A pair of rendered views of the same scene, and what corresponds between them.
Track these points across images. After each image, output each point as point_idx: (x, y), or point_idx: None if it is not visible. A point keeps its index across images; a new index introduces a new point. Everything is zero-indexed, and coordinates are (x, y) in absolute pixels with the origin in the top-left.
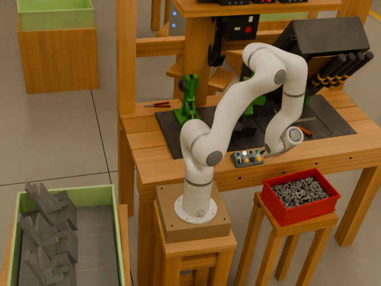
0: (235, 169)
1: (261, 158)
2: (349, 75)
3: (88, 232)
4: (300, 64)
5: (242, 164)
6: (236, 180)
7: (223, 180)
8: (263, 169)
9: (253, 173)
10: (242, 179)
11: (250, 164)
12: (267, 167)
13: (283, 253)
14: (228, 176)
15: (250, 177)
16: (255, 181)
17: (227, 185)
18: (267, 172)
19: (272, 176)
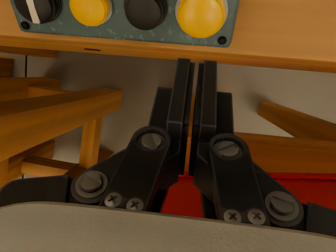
0: (18, 34)
1: (213, 23)
2: None
3: None
4: None
5: (63, 27)
6: (78, 48)
7: (1, 41)
8: (229, 57)
9: (165, 54)
10: (117, 52)
11: (121, 35)
12: (262, 59)
13: (275, 115)
14: (14, 41)
15: (159, 55)
16: (194, 60)
17: (48, 48)
18: (262, 62)
19: (292, 67)
